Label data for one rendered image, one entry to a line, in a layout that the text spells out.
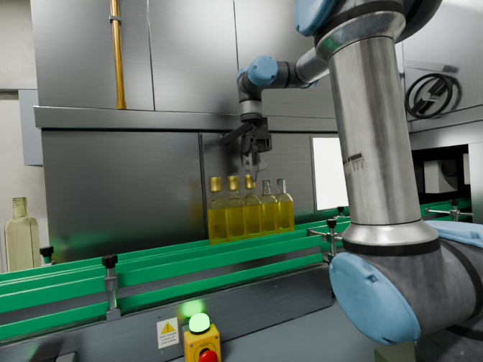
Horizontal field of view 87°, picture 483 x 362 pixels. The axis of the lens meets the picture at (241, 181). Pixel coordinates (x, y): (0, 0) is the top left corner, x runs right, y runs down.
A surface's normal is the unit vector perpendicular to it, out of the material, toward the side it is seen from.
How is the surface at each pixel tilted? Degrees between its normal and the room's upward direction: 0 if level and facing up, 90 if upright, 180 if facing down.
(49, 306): 90
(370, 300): 100
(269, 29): 90
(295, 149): 90
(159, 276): 90
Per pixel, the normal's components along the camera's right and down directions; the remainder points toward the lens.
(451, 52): -0.92, 0.07
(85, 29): 0.40, -0.01
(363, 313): -0.93, 0.25
